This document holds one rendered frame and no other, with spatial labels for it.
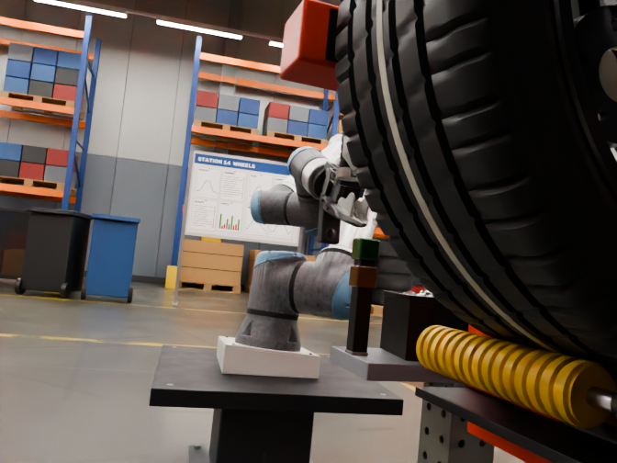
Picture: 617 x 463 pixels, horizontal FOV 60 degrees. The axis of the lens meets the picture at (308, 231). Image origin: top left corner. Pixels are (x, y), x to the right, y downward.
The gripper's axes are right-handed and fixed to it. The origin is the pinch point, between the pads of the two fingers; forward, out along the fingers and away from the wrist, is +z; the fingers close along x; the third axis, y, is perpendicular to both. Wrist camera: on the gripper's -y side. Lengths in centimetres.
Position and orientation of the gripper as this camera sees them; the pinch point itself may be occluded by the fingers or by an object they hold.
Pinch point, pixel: (360, 225)
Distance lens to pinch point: 107.3
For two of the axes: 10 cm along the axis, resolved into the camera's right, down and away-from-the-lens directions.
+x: 9.1, 1.2, 4.1
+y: 2.6, -9.1, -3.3
